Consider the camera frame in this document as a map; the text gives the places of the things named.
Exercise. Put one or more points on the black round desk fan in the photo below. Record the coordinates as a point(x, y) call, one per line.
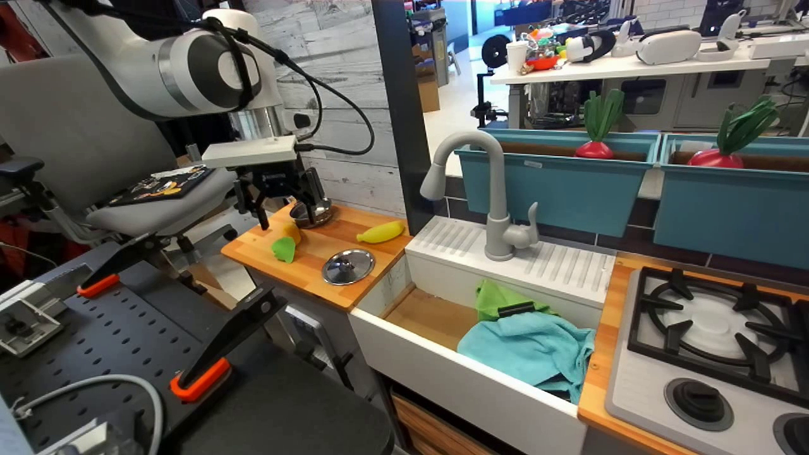
point(497, 51)

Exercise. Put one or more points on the teal cloth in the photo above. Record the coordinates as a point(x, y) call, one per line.
point(528, 349)

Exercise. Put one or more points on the white toy sink basin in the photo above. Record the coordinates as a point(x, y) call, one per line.
point(471, 387)

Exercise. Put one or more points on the teal planter box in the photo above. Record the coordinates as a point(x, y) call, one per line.
point(548, 190)
point(735, 212)

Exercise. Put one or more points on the grey toy stove black grates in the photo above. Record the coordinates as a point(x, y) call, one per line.
point(717, 337)

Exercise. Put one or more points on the green cloth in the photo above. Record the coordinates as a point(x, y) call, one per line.
point(497, 299)

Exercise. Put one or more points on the white cup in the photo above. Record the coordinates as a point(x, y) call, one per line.
point(516, 60)

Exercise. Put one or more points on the grey toy faucet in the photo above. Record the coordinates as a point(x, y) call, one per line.
point(497, 193)

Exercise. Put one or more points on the white background table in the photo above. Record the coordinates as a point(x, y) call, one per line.
point(607, 68)

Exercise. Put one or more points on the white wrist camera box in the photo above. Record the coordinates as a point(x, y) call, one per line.
point(248, 154)

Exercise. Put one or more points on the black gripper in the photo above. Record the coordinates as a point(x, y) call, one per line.
point(270, 181)

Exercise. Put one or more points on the grey metal bracket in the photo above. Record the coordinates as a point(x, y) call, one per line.
point(26, 325)

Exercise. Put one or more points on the white rounded device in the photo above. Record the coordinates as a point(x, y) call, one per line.
point(672, 47)

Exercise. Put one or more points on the yellow toy banana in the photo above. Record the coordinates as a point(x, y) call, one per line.
point(380, 234)

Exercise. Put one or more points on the small steel pot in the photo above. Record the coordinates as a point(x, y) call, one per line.
point(320, 222)

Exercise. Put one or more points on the grey office chair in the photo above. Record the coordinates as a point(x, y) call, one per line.
point(66, 128)

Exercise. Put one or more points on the dark patterned book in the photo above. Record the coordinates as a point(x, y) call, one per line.
point(165, 183)

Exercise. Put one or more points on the round steel pot lid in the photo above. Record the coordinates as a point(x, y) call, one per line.
point(351, 266)

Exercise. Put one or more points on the wooden toy kitchen counter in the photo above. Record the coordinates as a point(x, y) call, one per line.
point(279, 275)

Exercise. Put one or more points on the dark perforated work table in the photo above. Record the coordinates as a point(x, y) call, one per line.
point(103, 337)

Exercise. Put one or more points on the black vertical post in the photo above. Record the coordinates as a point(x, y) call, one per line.
point(406, 128)

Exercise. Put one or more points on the red toy radish green leaves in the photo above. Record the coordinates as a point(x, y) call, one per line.
point(598, 128)
point(735, 136)

